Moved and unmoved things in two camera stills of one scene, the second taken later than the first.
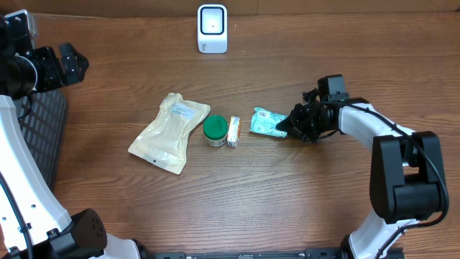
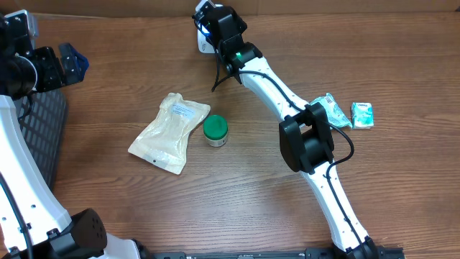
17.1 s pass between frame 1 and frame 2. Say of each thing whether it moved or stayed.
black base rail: stayed
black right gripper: moved
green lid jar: stayed
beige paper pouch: stayed
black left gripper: stayed
